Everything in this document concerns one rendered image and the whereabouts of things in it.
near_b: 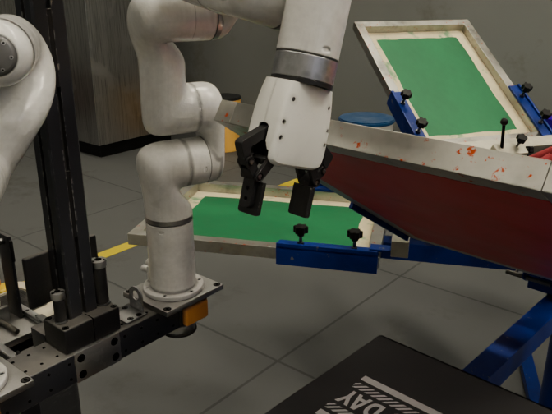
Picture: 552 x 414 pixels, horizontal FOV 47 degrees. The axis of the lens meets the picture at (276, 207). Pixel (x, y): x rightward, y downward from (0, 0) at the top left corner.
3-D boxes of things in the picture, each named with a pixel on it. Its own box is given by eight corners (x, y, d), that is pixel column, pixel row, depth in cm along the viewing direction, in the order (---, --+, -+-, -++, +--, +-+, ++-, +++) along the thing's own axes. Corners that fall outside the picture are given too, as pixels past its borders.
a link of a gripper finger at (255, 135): (284, 120, 75) (277, 166, 76) (238, 114, 70) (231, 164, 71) (292, 121, 75) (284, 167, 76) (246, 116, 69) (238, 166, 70)
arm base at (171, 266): (121, 285, 134) (115, 217, 129) (167, 265, 143) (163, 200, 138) (171, 308, 125) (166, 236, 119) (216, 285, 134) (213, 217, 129)
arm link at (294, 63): (309, 62, 81) (305, 85, 81) (263, 47, 74) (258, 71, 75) (356, 68, 76) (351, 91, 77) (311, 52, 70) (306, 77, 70)
